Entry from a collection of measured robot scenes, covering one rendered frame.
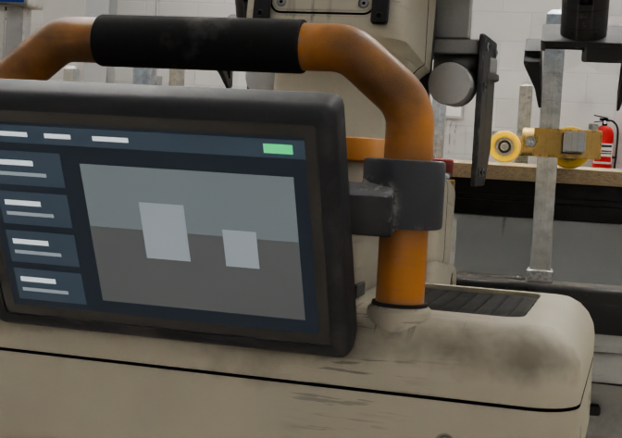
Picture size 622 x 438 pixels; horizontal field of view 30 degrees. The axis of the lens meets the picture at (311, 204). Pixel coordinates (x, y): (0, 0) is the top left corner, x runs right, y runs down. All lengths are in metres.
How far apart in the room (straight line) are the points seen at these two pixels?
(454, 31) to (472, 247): 1.08
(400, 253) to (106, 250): 0.19
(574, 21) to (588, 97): 7.78
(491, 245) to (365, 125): 1.18
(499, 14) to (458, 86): 8.09
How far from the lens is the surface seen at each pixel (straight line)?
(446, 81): 1.21
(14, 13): 2.31
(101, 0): 9.81
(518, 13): 9.29
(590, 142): 2.06
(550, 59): 2.07
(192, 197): 0.72
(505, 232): 2.29
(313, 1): 1.10
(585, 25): 1.46
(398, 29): 1.08
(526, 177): 2.22
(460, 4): 1.26
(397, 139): 0.75
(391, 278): 0.75
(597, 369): 2.12
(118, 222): 0.75
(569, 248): 2.29
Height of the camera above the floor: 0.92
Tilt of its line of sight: 3 degrees down
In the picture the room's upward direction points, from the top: 3 degrees clockwise
